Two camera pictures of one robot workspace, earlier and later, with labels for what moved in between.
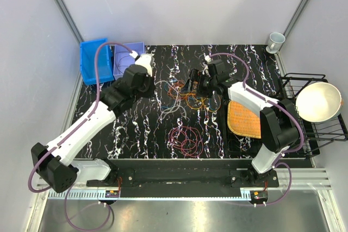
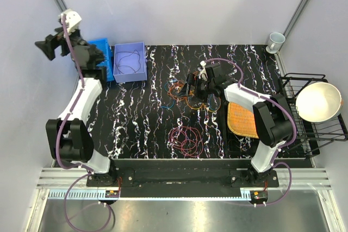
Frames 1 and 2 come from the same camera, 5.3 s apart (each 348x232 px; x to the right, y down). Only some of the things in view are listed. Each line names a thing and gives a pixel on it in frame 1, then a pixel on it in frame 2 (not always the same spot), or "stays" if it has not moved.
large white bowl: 319,102 stays
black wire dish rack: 331,130 stays
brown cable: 126,47 to 129,52
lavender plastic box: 122,58 stays
